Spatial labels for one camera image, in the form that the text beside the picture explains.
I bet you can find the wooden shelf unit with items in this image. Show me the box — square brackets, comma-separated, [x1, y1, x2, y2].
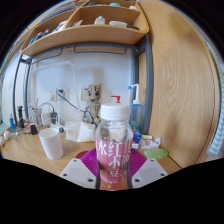
[20, 0, 150, 57]

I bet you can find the white pink small package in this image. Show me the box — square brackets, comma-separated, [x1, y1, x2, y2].
[139, 134, 162, 149]

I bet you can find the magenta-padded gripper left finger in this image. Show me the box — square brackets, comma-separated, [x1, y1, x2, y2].
[59, 148, 100, 190]

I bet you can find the white plastic cup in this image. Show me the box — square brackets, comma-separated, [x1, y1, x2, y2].
[38, 127, 64, 161]

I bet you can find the small blue box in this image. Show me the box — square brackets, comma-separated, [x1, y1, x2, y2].
[132, 128, 143, 144]

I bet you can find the black charger block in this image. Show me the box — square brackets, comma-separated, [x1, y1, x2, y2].
[49, 111, 58, 125]

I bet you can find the grey metal desk frame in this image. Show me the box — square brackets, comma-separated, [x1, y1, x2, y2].
[12, 33, 154, 136]

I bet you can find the green cloth pad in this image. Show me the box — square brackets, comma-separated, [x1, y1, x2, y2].
[143, 147, 170, 160]

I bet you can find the wooden wardrobe side panel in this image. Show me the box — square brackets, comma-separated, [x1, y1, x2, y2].
[138, 0, 221, 169]

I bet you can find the white power adapter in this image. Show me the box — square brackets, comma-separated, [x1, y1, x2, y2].
[41, 112, 53, 127]

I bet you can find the green-white striped hanging towel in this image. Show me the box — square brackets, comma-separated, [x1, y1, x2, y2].
[206, 41, 224, 158]

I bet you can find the blue wash bottle white spout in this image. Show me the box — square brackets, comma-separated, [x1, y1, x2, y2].
[128, 83, 145, 134]

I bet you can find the clear pink-labelled drink bottle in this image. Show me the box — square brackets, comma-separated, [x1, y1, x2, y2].
[94, 102, 134, 192]

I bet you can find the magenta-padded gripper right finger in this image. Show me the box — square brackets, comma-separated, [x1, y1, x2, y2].
[127, 147, 168, 190]

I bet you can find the small blue bottle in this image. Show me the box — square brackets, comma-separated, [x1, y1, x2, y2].
[8, 113, 17, 133]

